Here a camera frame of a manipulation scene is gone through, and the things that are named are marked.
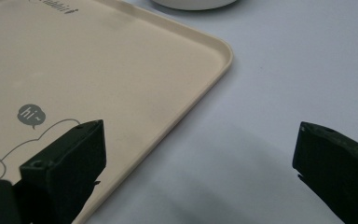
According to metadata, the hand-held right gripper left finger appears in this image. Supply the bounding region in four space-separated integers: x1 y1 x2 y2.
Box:
13 119 107 224

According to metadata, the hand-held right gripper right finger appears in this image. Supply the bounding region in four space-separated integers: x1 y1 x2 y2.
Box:
292 121 358 224

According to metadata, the beige plastic tray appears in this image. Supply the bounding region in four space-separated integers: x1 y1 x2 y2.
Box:
0 0 234 224

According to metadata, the white round bowl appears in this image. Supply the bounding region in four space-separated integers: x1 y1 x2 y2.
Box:
150 0 239 11

